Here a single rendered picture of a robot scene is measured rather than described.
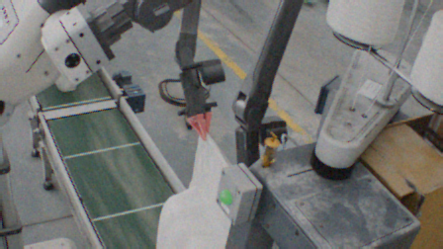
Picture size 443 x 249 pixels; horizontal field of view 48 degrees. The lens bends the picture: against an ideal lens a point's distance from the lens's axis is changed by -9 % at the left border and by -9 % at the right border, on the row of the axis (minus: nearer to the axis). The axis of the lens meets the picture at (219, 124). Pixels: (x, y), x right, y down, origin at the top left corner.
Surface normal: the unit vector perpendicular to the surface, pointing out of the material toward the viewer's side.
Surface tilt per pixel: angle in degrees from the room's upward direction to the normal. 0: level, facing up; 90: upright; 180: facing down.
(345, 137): 0
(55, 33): 30
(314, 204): 0
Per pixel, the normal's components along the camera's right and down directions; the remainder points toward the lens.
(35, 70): 0.48, 0.56
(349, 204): 0.15, -0.81
